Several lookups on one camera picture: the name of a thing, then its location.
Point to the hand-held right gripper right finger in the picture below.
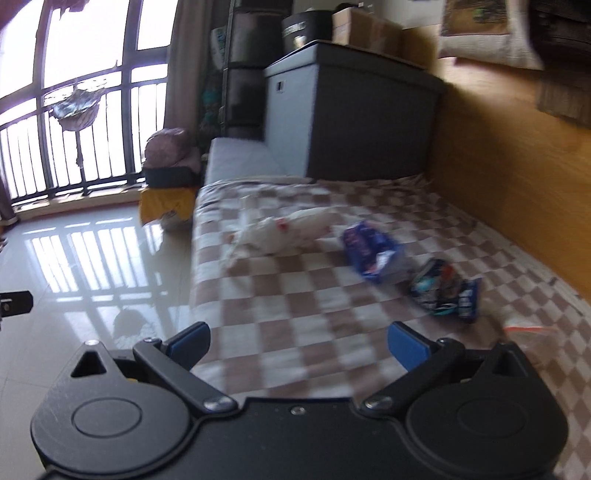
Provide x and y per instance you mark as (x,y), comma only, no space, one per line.
(408,346)

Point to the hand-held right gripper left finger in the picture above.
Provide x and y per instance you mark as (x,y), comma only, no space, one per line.
(189,344)

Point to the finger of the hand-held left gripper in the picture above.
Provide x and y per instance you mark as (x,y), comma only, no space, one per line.
(16,303)

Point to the dark blue snack packet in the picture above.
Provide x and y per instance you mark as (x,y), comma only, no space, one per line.
(443,290)

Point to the blue purple snack wrapper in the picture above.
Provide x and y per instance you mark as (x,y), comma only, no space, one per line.
(369,251)

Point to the clear zip bag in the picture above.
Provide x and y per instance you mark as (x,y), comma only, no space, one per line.
(528,334)

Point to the white plastic bag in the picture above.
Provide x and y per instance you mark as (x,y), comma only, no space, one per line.
(286,230)

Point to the brown white checkered blanket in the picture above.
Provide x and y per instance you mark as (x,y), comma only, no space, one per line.
(323,295)

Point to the dark brown curtain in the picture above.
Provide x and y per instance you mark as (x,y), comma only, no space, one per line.
(5,198)

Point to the white plastic sack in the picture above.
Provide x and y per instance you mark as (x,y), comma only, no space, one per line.
(175,220)

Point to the black balcony railing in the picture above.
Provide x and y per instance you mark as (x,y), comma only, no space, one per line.
(69,152)

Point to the dark storage tray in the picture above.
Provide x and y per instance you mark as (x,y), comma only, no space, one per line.
(171,176)

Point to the grey bench cushion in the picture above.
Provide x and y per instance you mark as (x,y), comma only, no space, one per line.
(240,161)

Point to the hanging net basket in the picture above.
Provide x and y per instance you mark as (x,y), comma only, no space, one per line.
(76,108)

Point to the grey fabric storage box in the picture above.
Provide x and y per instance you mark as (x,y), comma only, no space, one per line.
(351,110)

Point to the printed plastic package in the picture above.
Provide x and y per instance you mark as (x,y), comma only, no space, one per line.
(211,101)

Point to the grey brown curtain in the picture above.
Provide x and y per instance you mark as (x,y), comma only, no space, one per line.
(189,64)

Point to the black drawer rack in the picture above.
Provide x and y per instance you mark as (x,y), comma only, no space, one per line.
(249,69)

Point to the white tissue pack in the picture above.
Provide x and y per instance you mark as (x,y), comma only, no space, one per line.
(219,44)

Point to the hanging dark cloth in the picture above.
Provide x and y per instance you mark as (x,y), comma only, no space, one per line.
(69,4)

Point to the brown cardboard box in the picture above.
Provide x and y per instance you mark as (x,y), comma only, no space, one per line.
(364,30)

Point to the black round flower-print box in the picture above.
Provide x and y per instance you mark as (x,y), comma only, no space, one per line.
(304,32)

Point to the decorative wall pillow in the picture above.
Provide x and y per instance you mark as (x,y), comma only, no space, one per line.
(485,32)

